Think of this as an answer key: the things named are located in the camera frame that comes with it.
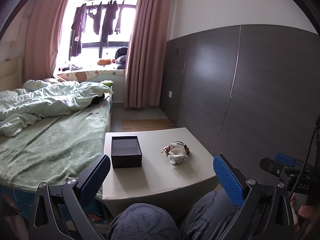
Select pile of mixed jewelry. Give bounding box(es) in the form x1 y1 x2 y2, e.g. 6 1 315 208
162 141 190 165

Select black jewelry box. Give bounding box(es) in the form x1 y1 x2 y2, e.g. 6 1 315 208
111 136 142 168

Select person's right hand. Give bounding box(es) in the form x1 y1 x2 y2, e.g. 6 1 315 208
290 194 319 234

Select person's right knee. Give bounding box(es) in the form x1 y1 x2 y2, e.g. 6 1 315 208
180 188 239 239

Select person's knee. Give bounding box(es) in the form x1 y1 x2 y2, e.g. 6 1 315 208
180 188 239 239
106 203 182 239

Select person's left knee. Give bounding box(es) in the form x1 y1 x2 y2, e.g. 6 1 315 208
106 203 182 239

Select bed with green sheet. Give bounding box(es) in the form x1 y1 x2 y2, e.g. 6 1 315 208
1 94 113 218

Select flattened cardboard on floor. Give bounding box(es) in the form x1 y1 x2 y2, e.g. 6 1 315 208
121 119 174 132

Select white low table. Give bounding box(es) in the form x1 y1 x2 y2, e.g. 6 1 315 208
102 128 219 220

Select light green duvet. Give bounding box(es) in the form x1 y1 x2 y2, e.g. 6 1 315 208
1 80 113 137

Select orange plush toy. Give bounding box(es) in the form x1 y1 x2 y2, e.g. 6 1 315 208
97 59 113 66

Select dark pillows on sill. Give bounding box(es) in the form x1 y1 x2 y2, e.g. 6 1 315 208
115 47 128 69

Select beige headboard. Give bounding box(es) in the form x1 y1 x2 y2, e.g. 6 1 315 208
0 56 23 92

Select hanging dark clothes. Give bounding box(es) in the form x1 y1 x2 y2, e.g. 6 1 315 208
69 0 125 58

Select left pink curtain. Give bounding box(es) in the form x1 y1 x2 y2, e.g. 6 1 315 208
24 0 69 81

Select pink curtain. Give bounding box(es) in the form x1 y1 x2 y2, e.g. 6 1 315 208
124 0 171 108
24 0 69 81

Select right pink curtain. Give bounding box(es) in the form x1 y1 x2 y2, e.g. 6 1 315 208
124 0 171 108

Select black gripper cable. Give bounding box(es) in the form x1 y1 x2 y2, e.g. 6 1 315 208
292 119 320 193

